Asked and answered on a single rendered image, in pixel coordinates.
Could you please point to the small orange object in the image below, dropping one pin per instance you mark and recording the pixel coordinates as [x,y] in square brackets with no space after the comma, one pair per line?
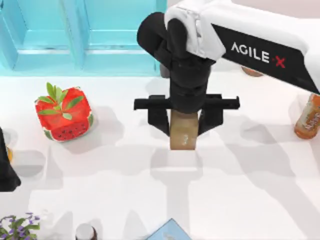
[9,154]

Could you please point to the orange bottle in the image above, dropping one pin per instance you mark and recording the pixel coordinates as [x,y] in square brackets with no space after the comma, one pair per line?
[307,120]

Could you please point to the tan brown block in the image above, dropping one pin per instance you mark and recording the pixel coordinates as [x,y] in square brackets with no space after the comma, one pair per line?
[182,132]

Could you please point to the watermelon print plant pot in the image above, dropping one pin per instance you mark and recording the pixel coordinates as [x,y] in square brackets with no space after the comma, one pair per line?
[63,117]

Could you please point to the light blue rack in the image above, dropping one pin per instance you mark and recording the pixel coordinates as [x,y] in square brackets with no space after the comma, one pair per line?
[75,37]

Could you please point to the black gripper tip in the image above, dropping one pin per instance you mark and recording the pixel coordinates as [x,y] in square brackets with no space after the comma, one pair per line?
[6,170]

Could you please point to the purple flower plant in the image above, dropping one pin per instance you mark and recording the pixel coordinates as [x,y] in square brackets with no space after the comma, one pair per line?
[17,227]

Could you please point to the brown round object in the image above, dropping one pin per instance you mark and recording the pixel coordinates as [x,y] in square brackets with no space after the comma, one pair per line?
[251,72]

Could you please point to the blue book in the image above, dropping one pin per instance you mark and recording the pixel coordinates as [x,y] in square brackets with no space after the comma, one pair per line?
[170,231]

